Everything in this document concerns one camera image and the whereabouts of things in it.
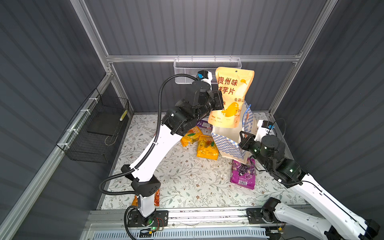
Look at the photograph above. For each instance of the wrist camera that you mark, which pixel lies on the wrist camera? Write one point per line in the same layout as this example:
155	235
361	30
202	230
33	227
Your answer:
205	76
264	128

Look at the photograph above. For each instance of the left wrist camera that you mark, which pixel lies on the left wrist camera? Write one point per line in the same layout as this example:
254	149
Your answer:
205	76

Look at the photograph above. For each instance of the yellow tag in basket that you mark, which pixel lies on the yellow tag in basket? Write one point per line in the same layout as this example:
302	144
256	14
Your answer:
123	115

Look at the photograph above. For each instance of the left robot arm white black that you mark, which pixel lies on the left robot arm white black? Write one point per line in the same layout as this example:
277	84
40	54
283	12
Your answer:
173	126

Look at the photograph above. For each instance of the yellow snack bag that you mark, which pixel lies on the yellow snack bag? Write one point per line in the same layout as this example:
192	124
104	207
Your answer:
191	136
207	148

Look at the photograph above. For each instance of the large orange chips bag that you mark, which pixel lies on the large orange chips bag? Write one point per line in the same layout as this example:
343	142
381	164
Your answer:
234	85

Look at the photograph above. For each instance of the small purple snack bag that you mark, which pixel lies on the small purple snack bag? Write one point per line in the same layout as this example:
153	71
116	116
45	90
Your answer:
205	125

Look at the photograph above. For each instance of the floral table cloth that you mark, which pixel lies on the floral table cloth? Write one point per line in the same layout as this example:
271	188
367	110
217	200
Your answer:
189	181

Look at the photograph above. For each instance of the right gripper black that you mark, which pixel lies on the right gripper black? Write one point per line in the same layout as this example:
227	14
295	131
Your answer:
244	142

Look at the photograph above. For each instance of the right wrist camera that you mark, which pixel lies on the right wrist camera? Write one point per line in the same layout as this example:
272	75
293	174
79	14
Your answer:
264	128

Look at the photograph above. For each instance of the white wire wall basket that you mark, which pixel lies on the white wire wall basket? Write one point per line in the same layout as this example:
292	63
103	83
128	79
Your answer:
191	66

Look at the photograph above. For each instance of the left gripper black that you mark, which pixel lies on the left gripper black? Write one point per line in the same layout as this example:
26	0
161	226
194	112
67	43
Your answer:
214	96

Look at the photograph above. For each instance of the black wire side basket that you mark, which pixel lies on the black wire side basket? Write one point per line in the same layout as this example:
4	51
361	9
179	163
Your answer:
96	130

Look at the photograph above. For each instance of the blue checkered paper bag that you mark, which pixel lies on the blue checkered paper bag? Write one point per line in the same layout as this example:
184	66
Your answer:
228	139

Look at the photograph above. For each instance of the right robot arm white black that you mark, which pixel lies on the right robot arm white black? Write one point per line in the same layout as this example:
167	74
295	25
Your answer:
337	221

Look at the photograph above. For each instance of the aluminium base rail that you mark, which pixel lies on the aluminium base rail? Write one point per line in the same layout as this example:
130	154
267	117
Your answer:
233	223

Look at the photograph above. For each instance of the orange red snack bag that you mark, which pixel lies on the orange red snack bag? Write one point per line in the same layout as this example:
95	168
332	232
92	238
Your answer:
156	199

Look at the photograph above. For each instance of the large purple snack bag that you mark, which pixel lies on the large purple snack bag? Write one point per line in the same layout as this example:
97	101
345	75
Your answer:
244	175

